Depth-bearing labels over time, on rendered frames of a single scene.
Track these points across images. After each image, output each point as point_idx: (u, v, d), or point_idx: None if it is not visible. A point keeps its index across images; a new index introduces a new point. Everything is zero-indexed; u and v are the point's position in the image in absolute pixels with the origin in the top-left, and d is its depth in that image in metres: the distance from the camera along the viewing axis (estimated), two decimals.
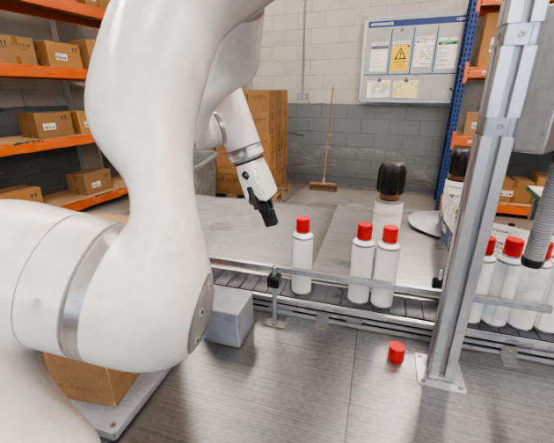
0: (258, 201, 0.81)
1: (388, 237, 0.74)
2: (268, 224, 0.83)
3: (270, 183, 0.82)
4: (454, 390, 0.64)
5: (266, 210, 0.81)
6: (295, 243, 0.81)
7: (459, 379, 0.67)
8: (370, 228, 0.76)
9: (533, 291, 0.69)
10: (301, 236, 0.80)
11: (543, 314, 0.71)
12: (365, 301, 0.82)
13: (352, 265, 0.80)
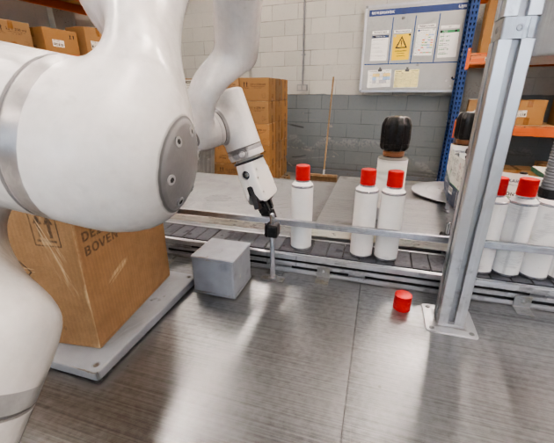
0: (258, 201, 0.81)
1: (393, 182, 0.70)
2: None
3: (270, 183, 0.82)
4: (465, 336, 0.60)
5: (266, 210, 0.81)
6: (295, 193, 0.77)
7: (470, 325, 0.62)
8: (375, 173, 0.71)
9: (549, 234, 0.65)
10: (301, 185, 0.76)
11: None
12: (368, 255, 0.77)
13: (354, 214, 0.75)
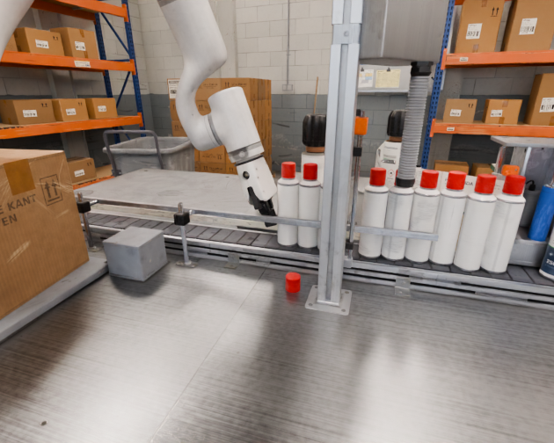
0: (258, 201, 0.81)
1: None
2: (268, 224, 0.83)
3: (270, 183, 0.82)
4: (337, 312, 0.66)
5: (266, 210, 0.81)
6: (281, 191, 0.78)
7: (346, 303, 0.68)
8: (314, 168, 0.75)
9: (422, 221, 0.71)
10: (287, 182, 0.77)
11: (434, 245, 0.73)
12: (312, 246, 0.81)
13: (298, 206, 0.79)
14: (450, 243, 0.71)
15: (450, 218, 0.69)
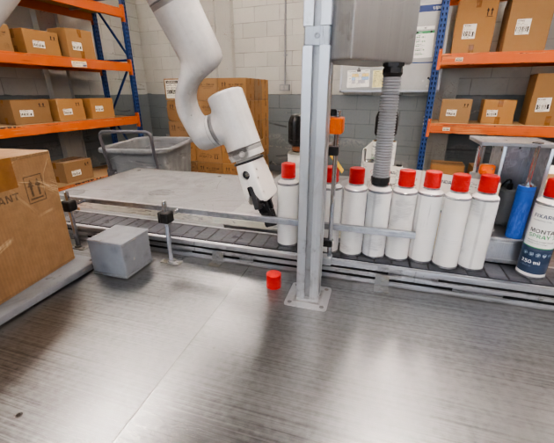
0: (258, 201, 0.81)
1: (327, 177, 0.74)
2: (268, 224, 0.83)
3: (270, 183, 0.82)
4: (315, 308, 0.67)
5: (266, 210, 0.81)
6: (281, 191, 0.78)
7: (324, 300, 0.70)
8: None
9: (400, 219, 0.72)
10: (287, 182, 0.77)
11: (413, 243, 0.74)
12: None
13: None
14: (428, 242, 0.73)
15: (427, 216, 0.71)
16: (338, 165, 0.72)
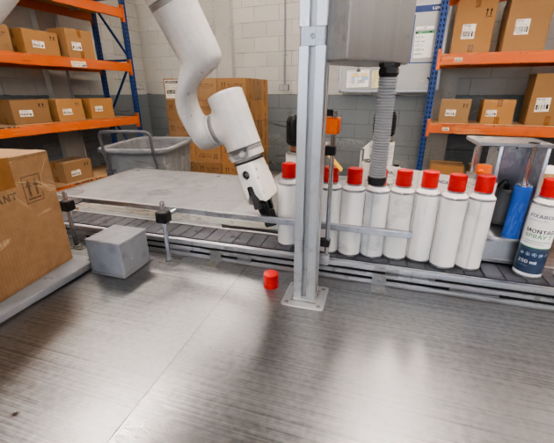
0: (258, 201, 0.81)
1: (325, 177, 0.74)
2: (268, 224, 0.83)
3: (270, 183, 0.82)
4: (311, 308, 0.67)
5: (266, 210, 0.81)
6: (283, 191, 0.78)
7: (321, 300, 0.70)
8: None
9: (398, 219, 0.72)
10: (289, 182, 0.77)
11: (410, 242, 0.75)
12: None
13: None
14: (424, 241, 0.73)
15: (423, 215, 0.71)
16: (337, 164, 0.72)
